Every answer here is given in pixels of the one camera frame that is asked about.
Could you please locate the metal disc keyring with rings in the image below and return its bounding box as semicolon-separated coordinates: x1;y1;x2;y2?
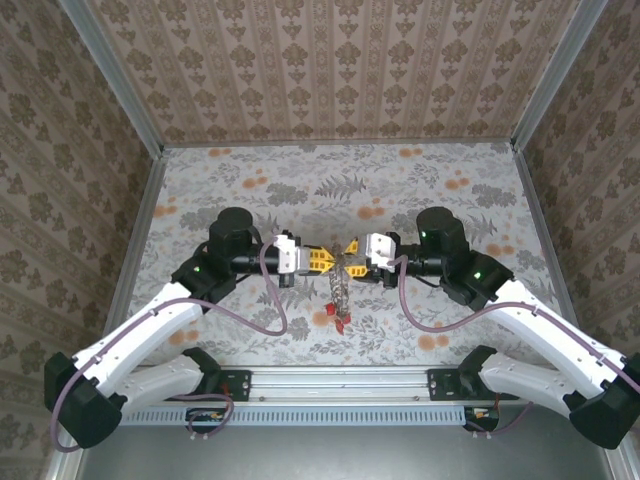
327;243;354;321

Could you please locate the floral table cover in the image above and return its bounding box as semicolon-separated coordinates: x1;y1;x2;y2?
107;143;589;369

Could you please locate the grey metal sheet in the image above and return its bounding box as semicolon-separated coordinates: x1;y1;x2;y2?
79;424;616;480

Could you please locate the aluminium table side rail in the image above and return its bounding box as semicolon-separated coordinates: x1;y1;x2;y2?
512;147;576;324
107;154;169;321

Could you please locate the aluminium table back rail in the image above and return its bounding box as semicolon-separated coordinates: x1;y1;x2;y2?
162;137;515;149

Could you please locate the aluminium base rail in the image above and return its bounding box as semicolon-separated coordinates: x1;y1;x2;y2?
122;364;531;405

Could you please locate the grey slotted cable duct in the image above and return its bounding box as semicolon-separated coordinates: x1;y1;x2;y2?
119;405;474;427

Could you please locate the aluminium frame post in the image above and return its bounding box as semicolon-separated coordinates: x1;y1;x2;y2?
58;0;166;159
509;0;610;154

